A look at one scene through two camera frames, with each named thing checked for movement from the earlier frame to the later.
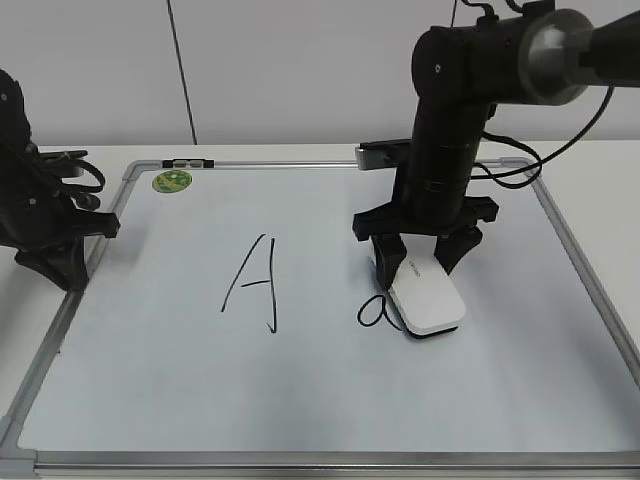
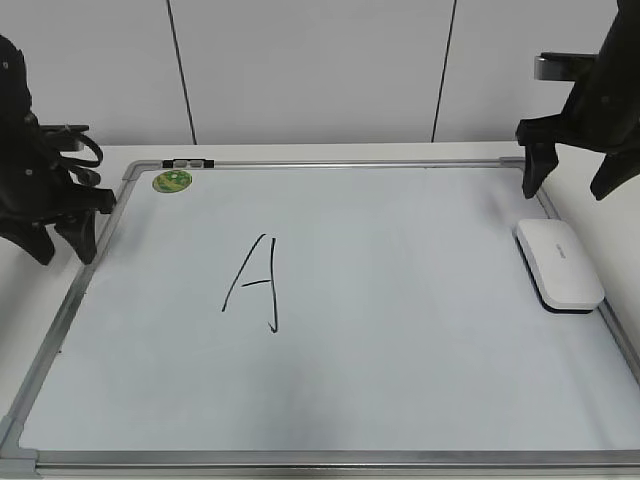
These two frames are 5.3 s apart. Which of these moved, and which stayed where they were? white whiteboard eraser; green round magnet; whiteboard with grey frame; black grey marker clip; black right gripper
Moved: white whiteboard eraser; black right gripper
Stayed: green round magnet; black grey marker clip; whiteboard with grey frame
